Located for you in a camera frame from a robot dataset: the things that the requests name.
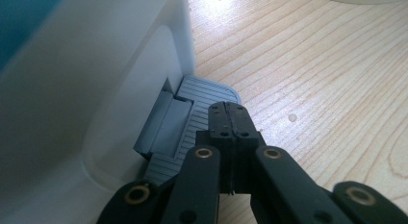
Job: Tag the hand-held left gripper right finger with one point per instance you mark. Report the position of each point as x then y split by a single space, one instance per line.
245 128

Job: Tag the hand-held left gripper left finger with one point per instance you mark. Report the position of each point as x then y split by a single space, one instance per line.
221 121

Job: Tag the white pedal trash can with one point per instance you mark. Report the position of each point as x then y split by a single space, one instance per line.
128 89

